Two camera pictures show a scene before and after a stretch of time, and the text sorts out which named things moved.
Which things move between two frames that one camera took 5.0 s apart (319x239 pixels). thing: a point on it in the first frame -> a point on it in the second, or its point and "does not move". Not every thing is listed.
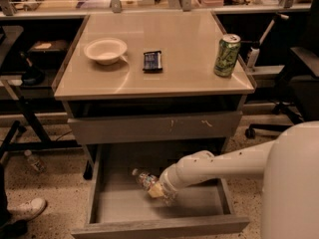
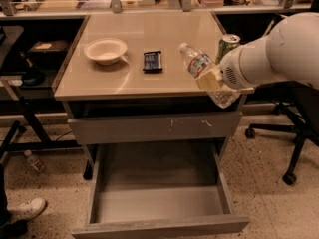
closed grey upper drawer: x=149 y=127 does not move
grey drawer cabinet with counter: x=153 y=82 does not move
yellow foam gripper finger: x=156 y=190 -> x=210 y=81
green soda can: x=226 y=55 does not move
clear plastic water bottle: x=147 y=179 -> x=198 y=63
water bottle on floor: x=35 y=163 does not move
